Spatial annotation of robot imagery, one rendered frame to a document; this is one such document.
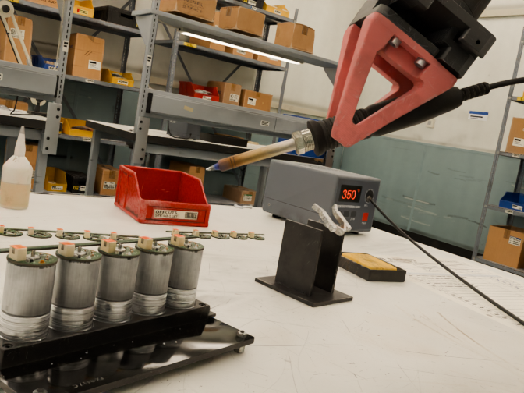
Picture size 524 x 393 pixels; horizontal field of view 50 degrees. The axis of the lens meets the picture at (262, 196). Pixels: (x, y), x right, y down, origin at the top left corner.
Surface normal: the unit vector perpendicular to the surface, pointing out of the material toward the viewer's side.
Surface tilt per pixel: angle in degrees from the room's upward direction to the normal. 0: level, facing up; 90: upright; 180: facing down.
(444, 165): 90
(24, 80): 90
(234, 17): 89
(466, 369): 0
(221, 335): 0
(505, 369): 0
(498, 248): 89
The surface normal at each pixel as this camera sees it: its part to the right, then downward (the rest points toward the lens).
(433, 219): -0.79, -0.06
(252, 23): 0.63, 0.22
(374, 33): -0.10, 0.43
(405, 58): 0.12, 0.14
